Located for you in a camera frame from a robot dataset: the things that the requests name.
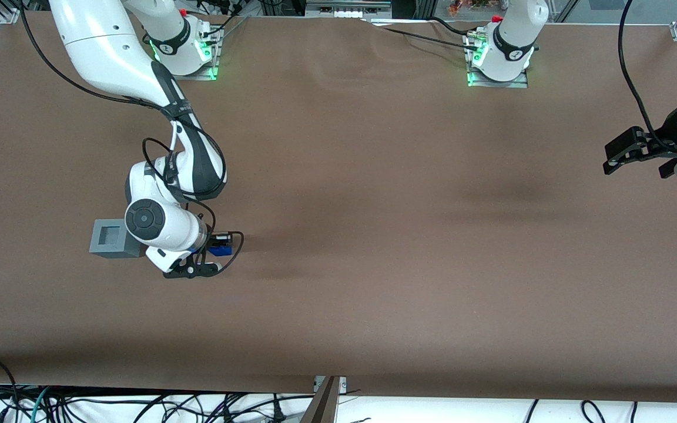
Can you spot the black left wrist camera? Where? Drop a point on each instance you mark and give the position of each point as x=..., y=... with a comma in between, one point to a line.
x=667, y=147

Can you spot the gray connector device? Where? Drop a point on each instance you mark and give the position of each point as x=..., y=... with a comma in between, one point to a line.
x=347, y=8

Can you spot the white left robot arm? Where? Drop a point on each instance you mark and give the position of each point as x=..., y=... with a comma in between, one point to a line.
x=518, y=23

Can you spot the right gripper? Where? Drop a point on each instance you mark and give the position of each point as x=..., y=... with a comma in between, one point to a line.
x=217, y=239

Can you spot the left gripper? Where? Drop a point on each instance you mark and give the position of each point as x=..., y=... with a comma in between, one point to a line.
x=665, y=143

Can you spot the blue plastic part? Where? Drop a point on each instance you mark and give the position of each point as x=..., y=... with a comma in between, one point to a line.
x=221, y=251

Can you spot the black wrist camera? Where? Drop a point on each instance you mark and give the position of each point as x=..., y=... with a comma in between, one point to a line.
x=667, y=147
x=221, y=238

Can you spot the brown table cover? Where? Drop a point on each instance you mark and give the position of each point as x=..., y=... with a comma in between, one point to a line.
x=374, y=235

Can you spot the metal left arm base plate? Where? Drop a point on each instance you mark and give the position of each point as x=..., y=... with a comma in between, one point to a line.
x=497, y=85

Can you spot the gray square base block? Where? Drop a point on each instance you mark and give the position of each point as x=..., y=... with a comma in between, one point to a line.
x=100, y=251

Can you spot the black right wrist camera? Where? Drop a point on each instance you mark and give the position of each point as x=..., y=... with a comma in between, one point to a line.
x=221, y=238

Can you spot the aluminium profile beam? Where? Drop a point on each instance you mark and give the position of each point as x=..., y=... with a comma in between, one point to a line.
x=322, y=405

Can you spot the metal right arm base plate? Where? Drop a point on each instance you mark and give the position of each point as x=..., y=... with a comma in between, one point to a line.
x=214, y=59

